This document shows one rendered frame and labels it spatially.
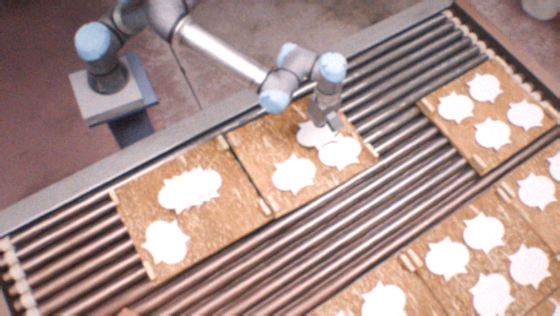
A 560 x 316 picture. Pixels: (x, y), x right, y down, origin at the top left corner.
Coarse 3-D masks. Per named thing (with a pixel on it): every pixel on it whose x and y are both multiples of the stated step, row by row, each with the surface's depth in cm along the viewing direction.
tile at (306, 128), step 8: (304, 128) 157; (312, 128) 157; (320, 128) 157; (328, 128) 157; (304, 136) 156; (312, 136) 156; (320, 136) 155; (328, 136) 155; (304, 144) 154; (312, 144) 154; (320, 144) 154
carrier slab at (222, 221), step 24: (216, 144) 154; (168, 168) 150; (192, 168) 150; (216, 168) 150; (240, 168) 151; (120, 192) 145; (144, 192) 145; (240, 192) 147; (144, 216) 142; (168, 216) 142; (192, 216) 142; (216, 216) 143; (240, 216) 143; (264, 216) 143; (144, 240) 138; (192, 240) 139; (216, 240) 139; (168, 264) 135; (192, 264) 136
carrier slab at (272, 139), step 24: (264, 120) 160; (288, 120) 160; (240, 144) 155; (264, 144) 155; (288, 144) 156; (360, 144) 157; (264, 168) 151; (336, 168) 152; (360, 168) 152; (264, 192) 147; (288, 192) 147; (312, 192) 148
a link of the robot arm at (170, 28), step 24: (168, 0) 119; (168, 24) 118; (192, 24) 120; (192, 48) 120; (216, 48) 120; (240, 72) 120; (264, 72) 121; (288, 72) 123; (264, 96) 120; (288, 96) 121
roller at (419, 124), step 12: (420, 120) 164; (396, 132) 162; (408, 132) 162; (384, 144) 159; (396, 144) 161; (216, 252) 140; (132, 288) 134; (144, 288) 133; (156, 288) 135; (120, 300) 131; (132, 300) 132; (96, 312) 129; (108, 312) 130
